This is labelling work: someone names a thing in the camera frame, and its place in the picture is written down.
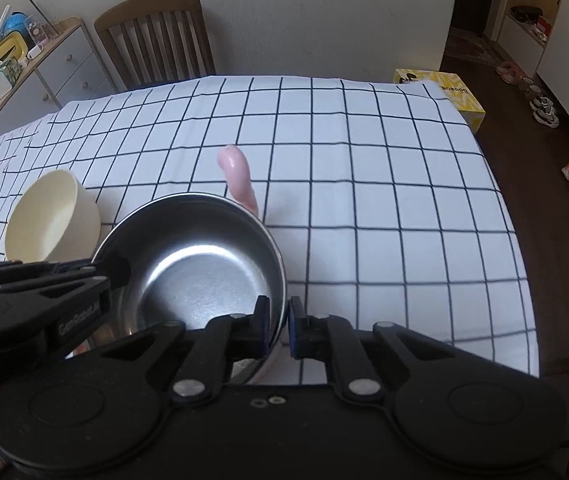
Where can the cream bowl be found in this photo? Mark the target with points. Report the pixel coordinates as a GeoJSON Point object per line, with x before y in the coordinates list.
{"type": "Point", "coordinates": [49, 210]}

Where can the clear glass container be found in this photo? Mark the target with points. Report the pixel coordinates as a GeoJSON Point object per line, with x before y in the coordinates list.
{"type": "Point", "coordinates": [39, 30]}

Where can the patterned rug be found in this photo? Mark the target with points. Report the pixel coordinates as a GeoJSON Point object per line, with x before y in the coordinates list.
{"type": "Point", "coordinates": [469, 47]}

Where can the row of shoes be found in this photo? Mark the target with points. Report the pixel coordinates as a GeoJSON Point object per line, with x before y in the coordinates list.
{"type": "Point", "coordinates": [544, 110]}

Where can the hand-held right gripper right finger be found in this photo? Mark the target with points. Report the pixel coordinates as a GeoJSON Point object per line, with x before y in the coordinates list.
{"type": "Point", "coordinates": [295, 330]}

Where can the white checked tablecloth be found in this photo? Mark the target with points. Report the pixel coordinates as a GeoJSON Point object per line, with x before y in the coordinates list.
{"type": "Point", "coordinates": [364, 210]}

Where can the yellow cardboard box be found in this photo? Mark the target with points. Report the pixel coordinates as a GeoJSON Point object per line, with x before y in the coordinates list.
{"type": "Point", "coordinates": [459, 97]}

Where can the wooden chair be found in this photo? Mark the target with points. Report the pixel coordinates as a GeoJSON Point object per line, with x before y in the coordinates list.
{"type": "Point", "coordinates": [149, 5]}

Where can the blue round object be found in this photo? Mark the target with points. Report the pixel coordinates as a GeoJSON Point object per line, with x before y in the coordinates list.
{"type": "Point", "coordinates": [14, 22]}

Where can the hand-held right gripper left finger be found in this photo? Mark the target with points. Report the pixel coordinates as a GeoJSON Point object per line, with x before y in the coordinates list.
{"type": "Point", "coordinates": [263, 327]}

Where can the open white shelf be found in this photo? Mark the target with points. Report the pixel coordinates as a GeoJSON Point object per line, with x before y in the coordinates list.
{"type": "Point", "coordinates": [529, 27]}

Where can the yellow tray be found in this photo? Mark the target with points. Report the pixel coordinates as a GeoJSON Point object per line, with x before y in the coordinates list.
{"type": "Point", "coordinates": [7, 49]}

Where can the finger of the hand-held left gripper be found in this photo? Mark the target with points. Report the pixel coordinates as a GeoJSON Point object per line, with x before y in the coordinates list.
{"type": "Point", "coordinates": [14, 307]}
{"type": "Point", "coordinates": [114, 270]}

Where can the stainless steel bowl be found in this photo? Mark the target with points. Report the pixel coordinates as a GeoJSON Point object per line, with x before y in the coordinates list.
{"type": "Point", "coordinates": [204, 270]}

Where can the grey drawer cabinet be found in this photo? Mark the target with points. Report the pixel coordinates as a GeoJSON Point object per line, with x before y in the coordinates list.
{"type": "Point", "coordinates": [64, 75]}

